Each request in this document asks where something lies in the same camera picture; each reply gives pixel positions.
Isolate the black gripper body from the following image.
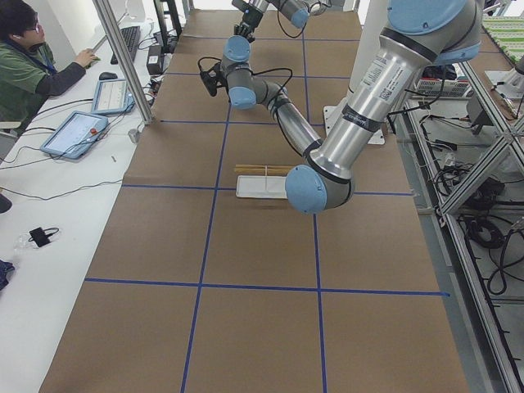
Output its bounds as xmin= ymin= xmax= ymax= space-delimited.
xmin=240 ymin=10 xmax=262 ymax=31

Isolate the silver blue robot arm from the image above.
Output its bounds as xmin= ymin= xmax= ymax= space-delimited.
xmin=217 ymin=1 xmax=484 ymax=214
xmin=232 ymin=0 xmax=332 ymax=32

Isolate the white towel rack with wooden bars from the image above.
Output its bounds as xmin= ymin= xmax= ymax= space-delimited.
xmin=234 ymin=164 xmax=292 ymax=199

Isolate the black power brick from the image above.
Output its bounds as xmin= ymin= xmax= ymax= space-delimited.
xmin=146 ymin=44 xmax=164 ymax=75

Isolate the black keyboard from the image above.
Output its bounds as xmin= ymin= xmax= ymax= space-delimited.
xmin=120 ymin=25 xmax=141 ymax=62

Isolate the black computer mouse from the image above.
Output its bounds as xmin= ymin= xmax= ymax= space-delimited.
xmin=98 ymin=72 xmax=118 ymax=80

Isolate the blue teach pendant far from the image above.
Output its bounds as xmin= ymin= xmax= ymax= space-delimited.
xmin=91 ymin=79 xmax=134 ymax=115

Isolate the blue teach pendant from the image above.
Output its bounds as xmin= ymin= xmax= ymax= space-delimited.
xmin=39 ymin=111 xmax=109 ymax=160
xmin=91 ymin=79 xmax=134 ymax=115

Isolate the blue teach pendant near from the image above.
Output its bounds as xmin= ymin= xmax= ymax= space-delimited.
xmin=39 ymin=111 xmax=109 ymax=160

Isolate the person in green shirt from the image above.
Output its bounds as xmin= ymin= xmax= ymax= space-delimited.
xmin=1 ymin=1 xmax=98 ymax=136

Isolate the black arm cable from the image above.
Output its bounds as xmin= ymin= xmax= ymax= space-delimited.
xmin=197 ymin=56 xmax=312 ymax=156

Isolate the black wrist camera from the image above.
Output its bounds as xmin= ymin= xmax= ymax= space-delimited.
xmin=200 ymin=65 xmax=227 ymax=97

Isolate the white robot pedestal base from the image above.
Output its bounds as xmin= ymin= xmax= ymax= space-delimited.
xmin=322 ymin=0 xmax=388 ymax=146

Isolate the aluminium frame post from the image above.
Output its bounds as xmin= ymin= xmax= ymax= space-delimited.
xmin=93 ymin=0 xmax=153 ymax=125

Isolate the small black adapter with cable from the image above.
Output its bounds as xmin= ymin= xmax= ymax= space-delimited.
xmin=29 ymin=227 xmax=60 ymax=248

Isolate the aluminium side frame rail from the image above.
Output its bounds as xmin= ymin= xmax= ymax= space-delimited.
xmin=399 ymin=48 xmax=524 ymax=393

